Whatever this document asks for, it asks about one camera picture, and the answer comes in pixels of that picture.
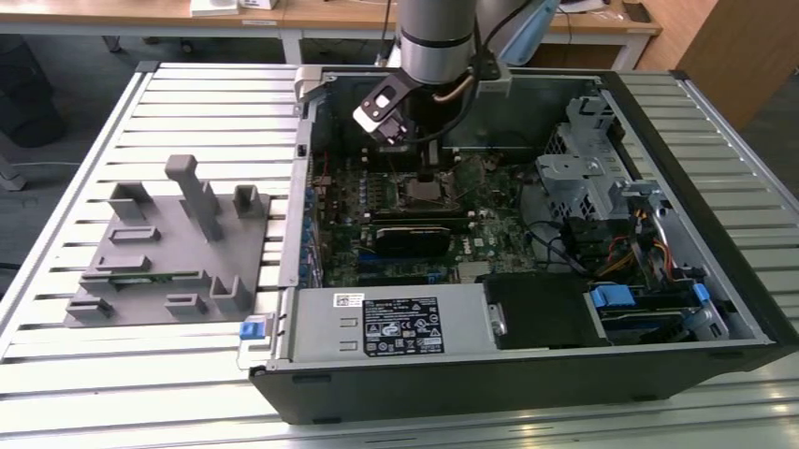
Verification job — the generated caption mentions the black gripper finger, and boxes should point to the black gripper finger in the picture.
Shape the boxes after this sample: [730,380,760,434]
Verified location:
[419,137,450,185]

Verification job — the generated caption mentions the thin wire locking lever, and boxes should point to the thin wire locking lever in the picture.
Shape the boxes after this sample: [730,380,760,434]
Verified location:
[383,151,403,188]

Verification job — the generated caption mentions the CPU with silver top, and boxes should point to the CPU with silver top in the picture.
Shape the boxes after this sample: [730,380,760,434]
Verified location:
[405,180,450,201]

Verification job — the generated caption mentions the metal socket cover frame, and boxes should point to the metal socket cover frame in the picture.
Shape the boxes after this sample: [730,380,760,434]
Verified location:
[458,154,493,207]

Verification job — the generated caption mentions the CPU socket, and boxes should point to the CPU socket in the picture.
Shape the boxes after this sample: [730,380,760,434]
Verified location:
[390,170,469,210]

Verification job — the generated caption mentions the black RAM slot white clips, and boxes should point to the black RAM slot white clips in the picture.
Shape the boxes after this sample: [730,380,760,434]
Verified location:
[373,214,474,222]
[361,147,464,155]
[361,158,464,167]

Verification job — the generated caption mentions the green motherboard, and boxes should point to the green motherboard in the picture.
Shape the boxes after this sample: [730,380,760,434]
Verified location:
[309,149,542,287]

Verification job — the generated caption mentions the black graphics card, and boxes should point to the black graphics card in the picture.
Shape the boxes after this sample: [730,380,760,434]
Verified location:
[373,225,453,257]

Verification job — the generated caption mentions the silver disk bay cage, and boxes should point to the silver disk bay cage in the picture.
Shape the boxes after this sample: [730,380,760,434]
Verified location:
[536,95,634,221]

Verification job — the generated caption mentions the grey parts rack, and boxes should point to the grey parts rack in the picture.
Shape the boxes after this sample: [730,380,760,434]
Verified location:
[62,153,274,329]

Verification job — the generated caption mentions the black plastic shroud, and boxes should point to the black plastic shroud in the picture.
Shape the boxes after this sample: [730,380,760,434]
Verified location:
[484,273,612,351]

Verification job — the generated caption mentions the silver power supply unit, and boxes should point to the silver power supply unit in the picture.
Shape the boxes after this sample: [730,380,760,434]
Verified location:
[274,285,502,365]

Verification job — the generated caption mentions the plain white box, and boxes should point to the plain white box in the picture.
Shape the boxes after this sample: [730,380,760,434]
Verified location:
[190,0,243,18]

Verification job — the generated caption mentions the black PC case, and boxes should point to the black PC case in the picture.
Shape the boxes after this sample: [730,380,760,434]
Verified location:
[247,65,799,426]

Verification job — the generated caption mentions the wooden cabinet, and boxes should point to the wooden cabinet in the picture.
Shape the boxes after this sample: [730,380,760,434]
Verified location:
[634,0,799,135]

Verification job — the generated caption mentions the green RAM stick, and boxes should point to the green RAM stick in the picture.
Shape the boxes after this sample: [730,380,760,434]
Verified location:
[107,272,203,285]

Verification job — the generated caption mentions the black bin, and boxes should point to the black bin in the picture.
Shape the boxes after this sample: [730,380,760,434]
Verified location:
[0,35,69,149]

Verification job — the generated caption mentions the grey stand foot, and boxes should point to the grey stand foot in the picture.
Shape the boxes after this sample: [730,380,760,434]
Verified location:
[0,155,29,192]

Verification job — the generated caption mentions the small grey wrist camera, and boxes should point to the small grey wrist camera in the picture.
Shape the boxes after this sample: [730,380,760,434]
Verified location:
[478,78,516,99]

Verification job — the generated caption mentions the yellow power wire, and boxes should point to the yellow power wire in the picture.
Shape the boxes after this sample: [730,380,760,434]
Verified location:
[653,238,674,272]

